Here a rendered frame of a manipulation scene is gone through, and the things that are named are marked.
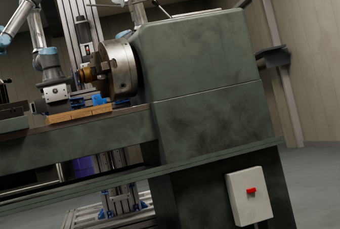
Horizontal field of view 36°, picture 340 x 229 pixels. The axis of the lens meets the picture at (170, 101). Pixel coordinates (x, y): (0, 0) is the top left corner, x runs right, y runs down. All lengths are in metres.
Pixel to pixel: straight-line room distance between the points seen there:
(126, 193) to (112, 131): 0.98
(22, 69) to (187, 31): 7.96
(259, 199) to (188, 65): 0.74
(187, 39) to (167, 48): 0.12
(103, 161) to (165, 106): 1.01
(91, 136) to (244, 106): 0.79
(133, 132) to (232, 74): 0.59
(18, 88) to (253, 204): 8.17
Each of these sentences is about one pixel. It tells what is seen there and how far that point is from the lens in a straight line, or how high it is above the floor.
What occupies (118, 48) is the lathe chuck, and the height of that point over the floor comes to 1.16.
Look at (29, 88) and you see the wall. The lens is 10.36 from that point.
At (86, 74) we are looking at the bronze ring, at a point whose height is 1.08.
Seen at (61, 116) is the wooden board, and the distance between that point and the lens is 2.48.
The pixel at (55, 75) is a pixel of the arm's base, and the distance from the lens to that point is 3.33.
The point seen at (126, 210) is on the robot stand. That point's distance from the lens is 3.54.
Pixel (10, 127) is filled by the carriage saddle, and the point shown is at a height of 0.89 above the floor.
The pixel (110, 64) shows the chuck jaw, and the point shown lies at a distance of 2.58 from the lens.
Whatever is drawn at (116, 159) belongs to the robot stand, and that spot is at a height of 0.59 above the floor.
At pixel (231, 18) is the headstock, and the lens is 2.73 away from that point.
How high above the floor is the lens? 0.75
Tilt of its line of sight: 2 degrees up
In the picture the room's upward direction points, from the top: 13 degrees counter-clockwise
